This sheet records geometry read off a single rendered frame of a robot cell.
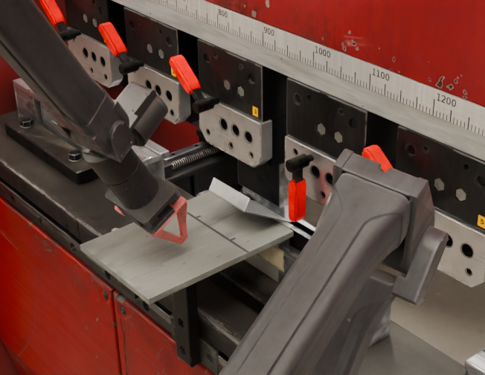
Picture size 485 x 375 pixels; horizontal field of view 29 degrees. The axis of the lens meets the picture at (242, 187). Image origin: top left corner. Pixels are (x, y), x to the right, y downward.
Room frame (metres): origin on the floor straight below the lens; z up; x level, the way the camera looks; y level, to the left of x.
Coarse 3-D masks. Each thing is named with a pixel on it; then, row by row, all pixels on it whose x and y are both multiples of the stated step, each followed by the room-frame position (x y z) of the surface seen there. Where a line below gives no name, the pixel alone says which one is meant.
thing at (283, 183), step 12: (240, 168) 1.29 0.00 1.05; (252, 168) 1.27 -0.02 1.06; (264, 168) 1.25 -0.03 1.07; (276, 168) 1.23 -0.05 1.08; (240, 180) 1.29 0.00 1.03; (252, 180) 1.27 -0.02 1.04; (264, 180) 1.25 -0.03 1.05; (276, 180) 1.23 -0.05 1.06; (252, 192) 1.28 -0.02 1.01; (264, 192) 1.25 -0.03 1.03; (276, 192) 1.23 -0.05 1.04; (288, 192) 1.23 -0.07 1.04; (264, 204) 1.26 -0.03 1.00; (276, 204) 1.23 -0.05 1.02; (288, 204) 1.23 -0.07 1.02
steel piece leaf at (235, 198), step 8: (216, 184) 1.22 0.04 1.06; (224, 184) 1.21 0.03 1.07; (216, 192) 1.21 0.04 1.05; (224, 192) 1.20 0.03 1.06; (232, 192) 1.19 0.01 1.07; (232, 200) 1.18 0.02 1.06; (240, 200) 1.17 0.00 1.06; (248, 200) 1.16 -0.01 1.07; (240, 208) 1.17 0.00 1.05; (248, 208) 1.19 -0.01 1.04; (256, 208) 1.21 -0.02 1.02; (264, 208) 1.24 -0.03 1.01; (264, 216) 1.18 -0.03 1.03; (272, 216) 1.20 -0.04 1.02; (280, 216) 1.23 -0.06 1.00
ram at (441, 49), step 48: (144, 0) 1.43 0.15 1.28; (240, 0) 1.24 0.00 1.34; (288, 0) 1.16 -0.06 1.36; (336, 0) 1.09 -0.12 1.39; (384, 0) 1.03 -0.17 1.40; (432, 0) 0.98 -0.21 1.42; (480, 0) 0.93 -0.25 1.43; (240, 48) 1.24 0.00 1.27; (336, 48) 1.09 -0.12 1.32; (384, 48) 1.03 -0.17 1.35; (432, 48) 0.97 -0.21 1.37; (480, 48) 0.92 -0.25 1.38; (336, 96) 1.09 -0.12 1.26; (384, 96) 1.03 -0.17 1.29; (480, 96) 0.92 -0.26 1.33; (480, 144) 0.91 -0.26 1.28
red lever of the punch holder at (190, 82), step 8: (176, 56) 1.31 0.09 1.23; (176, 64) 1.30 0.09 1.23; (184, 64) 1.30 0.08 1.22; (176, 72) 1.29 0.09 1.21; (184, 72) 1.29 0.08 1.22; (192, 72) 1.29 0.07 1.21; (184, 80) 1.28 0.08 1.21; (192, 80) 1.28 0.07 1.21; (184, 88) 1.28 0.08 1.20; (192, 88) 1.27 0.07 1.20; (200, 88) 1.28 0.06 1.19; (200, 96) 1.27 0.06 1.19; (200, 104) 1.25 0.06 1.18; (208, 104) 1.26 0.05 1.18; (200, 112) 1.25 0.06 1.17
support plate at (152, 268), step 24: (216, 216) 1.23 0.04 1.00; (240, 216) 1.23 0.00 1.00; (96, 240) 1.17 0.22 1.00; (120, 240) 1.17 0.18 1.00; (144, 240) 1.17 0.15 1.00; (168, 240) 1.17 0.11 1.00; (192, 240) 1.16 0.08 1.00; (216, 240) 1.16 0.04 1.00; (240, 240) 1.16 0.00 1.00; (264, 240) 1.16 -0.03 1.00; (120, 264) 1.11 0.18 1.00; (144, 264) 1.10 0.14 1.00; (168, 264) 1.10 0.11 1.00; (192, 264) 1.10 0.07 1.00; (216, 264) 1.10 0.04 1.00; (144, 288) 1.05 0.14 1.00; (168, 288) 1.05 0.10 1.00
